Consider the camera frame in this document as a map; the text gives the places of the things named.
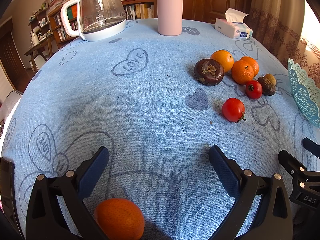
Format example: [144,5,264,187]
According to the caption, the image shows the dark brown passion fruit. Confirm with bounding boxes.
[258,76,276,96]

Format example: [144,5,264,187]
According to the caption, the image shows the large red tomato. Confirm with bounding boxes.
[222,98,246,123]

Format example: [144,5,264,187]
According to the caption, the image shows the small red tomato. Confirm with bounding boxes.
[246,80,263,99]

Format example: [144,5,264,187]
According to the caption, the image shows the mandarin orange with stem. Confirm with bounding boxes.
[231,60,254,85]

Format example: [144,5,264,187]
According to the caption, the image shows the dark purple mangosteen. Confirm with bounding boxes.
[194,59,225,86]

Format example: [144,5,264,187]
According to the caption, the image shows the large smooth orange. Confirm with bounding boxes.
[210,50,234,73]

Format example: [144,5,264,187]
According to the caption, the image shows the green brown kiwi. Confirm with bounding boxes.
[264,74,277,86]

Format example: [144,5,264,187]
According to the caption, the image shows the teal lattice fruit basket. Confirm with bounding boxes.
[287,59,319,128]

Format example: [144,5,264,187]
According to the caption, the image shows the light blue love tablecloth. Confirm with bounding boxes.
[2,19,319,239]

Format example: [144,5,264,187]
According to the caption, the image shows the patterned beige curtain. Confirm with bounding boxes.
[247,0,319,86]

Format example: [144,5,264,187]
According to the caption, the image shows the wooden side desk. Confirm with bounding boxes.
[24,33,54,73]

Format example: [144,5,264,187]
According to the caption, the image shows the white tissue pack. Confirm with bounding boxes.
[215,8,253,39]

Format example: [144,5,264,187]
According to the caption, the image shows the pink thermos bottle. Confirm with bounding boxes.
[157,0,183,36]

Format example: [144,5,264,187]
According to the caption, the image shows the wooden bookshelf with books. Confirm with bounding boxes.
[30,0,157,48]

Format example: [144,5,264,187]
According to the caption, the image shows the glass kettle white handle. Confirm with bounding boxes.
[60,0,126,42]

